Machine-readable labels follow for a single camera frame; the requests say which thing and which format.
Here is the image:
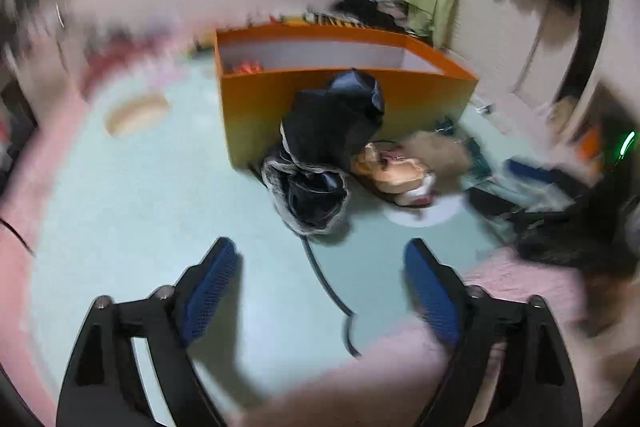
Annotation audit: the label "blue packet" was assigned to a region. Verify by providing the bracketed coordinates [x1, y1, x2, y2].
[502, 157, 596, 192]

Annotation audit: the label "white round disc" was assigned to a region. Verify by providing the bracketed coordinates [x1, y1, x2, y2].
[385, 197, 466, 228]

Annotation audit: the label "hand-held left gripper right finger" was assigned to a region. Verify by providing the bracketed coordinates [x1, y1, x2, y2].
[403, 237, 583, 427]

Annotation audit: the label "orange storage box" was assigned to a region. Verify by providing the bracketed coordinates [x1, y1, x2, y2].
[214, 26, 480, 168]

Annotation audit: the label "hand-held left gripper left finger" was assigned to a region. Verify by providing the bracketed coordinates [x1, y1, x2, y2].
[56, 236, 242, 427]

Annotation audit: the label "thin black cable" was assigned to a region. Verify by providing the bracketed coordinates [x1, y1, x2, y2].
[0, 218, 37, 256]

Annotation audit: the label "pile of clothes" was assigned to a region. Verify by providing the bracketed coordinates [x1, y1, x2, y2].
[332, 0, 436, 40]

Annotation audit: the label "red items in box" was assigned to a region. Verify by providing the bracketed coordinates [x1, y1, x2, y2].
[227, 60, 264, 76]

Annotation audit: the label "orange object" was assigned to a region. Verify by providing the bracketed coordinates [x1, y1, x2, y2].
[577, 129, 602, 161]

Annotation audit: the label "light green desktop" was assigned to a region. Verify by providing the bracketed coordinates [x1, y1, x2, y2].
[27, 52, 506, 427]

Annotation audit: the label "orange plush toy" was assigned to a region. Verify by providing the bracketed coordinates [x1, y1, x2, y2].
[350, 142, 436, 208]

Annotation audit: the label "black fabric pouch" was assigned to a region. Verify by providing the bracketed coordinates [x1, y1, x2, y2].
[261, 69, 386, 235]

